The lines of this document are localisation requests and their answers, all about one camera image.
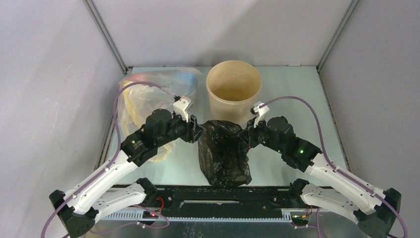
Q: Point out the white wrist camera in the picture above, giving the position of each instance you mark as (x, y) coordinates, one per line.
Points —
(259, 110)
(181, 106)

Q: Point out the aluminium frame post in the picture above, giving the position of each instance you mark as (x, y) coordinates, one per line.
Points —
(106, 35)
(337, 33)

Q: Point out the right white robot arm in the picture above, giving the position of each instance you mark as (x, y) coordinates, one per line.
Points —
(373, 209)

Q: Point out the left aluminium frame post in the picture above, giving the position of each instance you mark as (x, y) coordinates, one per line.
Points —
(106, 35)

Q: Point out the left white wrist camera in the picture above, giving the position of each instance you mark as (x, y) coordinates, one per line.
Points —
(181, 106)

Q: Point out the right aluminium frame post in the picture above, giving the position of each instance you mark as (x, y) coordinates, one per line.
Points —
(337, 33)

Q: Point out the clear plastic bag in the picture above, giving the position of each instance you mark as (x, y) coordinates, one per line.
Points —
(139, 95)

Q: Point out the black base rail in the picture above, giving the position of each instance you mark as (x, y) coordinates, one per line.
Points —
(224, 203)

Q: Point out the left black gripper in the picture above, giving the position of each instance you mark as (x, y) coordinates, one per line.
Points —
(195, 133)

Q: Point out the black trash bag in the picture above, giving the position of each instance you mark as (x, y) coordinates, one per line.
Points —
(223, 155)

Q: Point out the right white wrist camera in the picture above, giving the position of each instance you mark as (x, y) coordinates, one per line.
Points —
(259, 110)

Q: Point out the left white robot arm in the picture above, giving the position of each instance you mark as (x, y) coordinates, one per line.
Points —
(83, 206)

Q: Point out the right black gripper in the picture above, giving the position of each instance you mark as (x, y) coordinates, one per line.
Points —
(250, 134)

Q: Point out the beige plastic trash bin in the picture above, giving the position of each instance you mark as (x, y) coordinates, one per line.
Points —
(233, 87)

